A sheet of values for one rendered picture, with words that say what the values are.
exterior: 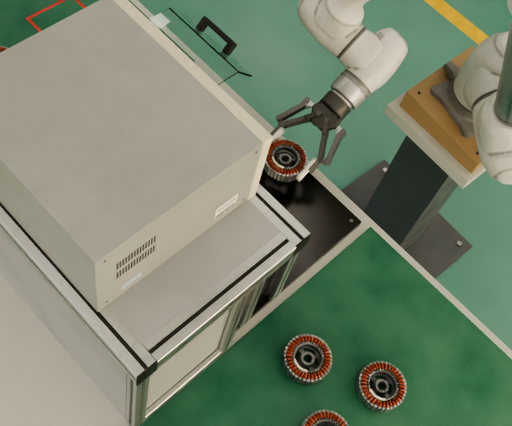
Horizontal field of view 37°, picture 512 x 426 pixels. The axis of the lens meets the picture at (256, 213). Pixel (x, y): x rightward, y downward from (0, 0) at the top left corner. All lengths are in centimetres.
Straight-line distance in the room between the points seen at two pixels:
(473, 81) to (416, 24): 155
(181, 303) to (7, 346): 51
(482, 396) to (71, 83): 116
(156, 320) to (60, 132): 37
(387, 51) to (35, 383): 112
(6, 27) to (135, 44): 86
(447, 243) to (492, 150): 105
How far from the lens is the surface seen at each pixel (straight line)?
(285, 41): 331
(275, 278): 172
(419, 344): 187
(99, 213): 123
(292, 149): 191
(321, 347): 176
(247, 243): 145
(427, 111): 217
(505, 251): 303
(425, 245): 289
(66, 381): 172
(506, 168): 193
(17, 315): 179
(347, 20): 187
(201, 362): 171
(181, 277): 141
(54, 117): 134
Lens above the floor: 239
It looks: 59 degrees down
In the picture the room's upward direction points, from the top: 18 degrees clockwise
